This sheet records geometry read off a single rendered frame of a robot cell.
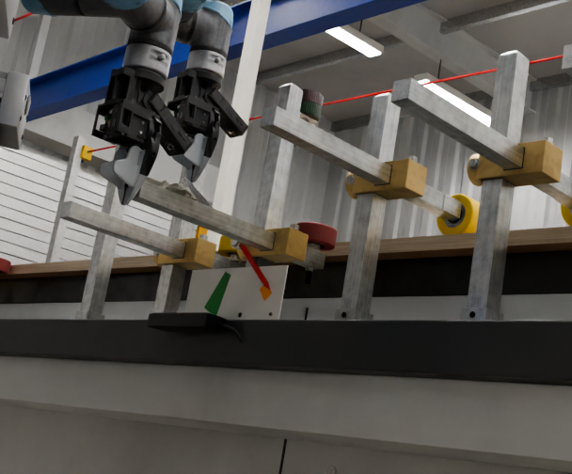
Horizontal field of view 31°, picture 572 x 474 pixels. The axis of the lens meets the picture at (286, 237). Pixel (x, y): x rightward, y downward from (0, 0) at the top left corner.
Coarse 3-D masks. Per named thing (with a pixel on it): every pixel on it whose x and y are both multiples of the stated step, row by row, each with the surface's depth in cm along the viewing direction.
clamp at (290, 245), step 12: (288, 228) 182; (276, 240) 184; (288, 240) 182; (300, 240) 184; (240, 252) 190; (252, 252) 187; (264, 252) 185; (276, 252) 183; (288, 252) 181; (300, 252) 184
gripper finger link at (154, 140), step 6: (156, 132) 163; (150, 138) 163; (156, 138) 163; (144, 144) 164; (150, 144) 163; (156, 144) 163; (150, 150) 162; (156, 150) 163; (144, 156) 163; (150, 156) 162; (156, 156) 163; (144, 162) 163; (150, 162) 162; (144, 168) 163; (150, 168) 163; (144, 174) 163
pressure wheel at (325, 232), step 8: (296, 224) 193; (304, 224) 191; (312, 224) 190; (320, 224) 190; (304, 232) 190; (312, 232) 190; (320, 232) 190; (328, 232) 190; (336, 232) 192; (312, 240) 190; (320, 240) 189; (328, 240) 190; (320, 248) 195; (328, 248) 194
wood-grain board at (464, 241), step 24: (384, 240) 191; (408, 240) 187; (432, 240) 183; (456, 240) 179; (528, 240) 169; (552, 240) 165; (24, 264) 281; (48, 264) 273; (72, 264) 264; (120, 264) 249; (144, 264) 242; (288, 264) 213
